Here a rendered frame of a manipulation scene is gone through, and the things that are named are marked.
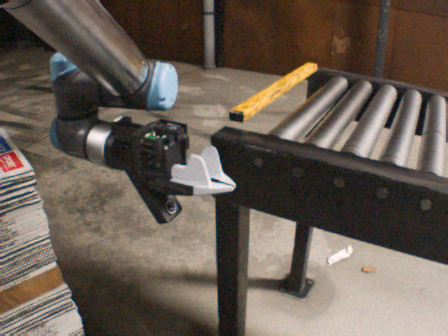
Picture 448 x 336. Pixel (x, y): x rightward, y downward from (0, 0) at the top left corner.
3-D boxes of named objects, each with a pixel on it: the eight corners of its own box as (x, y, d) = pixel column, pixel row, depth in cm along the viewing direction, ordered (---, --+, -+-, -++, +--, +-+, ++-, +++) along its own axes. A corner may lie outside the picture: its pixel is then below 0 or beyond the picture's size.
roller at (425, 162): (407, 199, 57) (416, 171, 54) (425, 109, 93) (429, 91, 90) (437, 209, 55) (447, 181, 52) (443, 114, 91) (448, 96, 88)
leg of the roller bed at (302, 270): (286, 288, 142) (304, 112, 109) (292, 278, 146) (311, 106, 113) (300, 293, 139) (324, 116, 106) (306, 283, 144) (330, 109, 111)
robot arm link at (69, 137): (41, 116, 65) (50, 158, 70) (81, 126, 61) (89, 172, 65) (74, 102, 71) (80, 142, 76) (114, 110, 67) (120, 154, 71)
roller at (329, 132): (291, 170, 65) (293, 142, 62) (353, 95, 101) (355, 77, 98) (320, 177, 63) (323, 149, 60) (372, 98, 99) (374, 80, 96)
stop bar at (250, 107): (226, 120, 71) (226, 110, 70) (305, 69, 104) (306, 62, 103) (243, 123, 69) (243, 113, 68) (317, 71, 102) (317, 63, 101)
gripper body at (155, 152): (161, 143, 54) (99, 127, 59) (166, 196, 58) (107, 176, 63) (192, 124, 60) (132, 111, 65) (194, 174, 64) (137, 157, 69)
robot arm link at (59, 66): (118, 46, 62) (124, 107, 68) (64, 47, 65) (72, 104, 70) (93, 57, 56) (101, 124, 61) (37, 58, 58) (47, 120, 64)
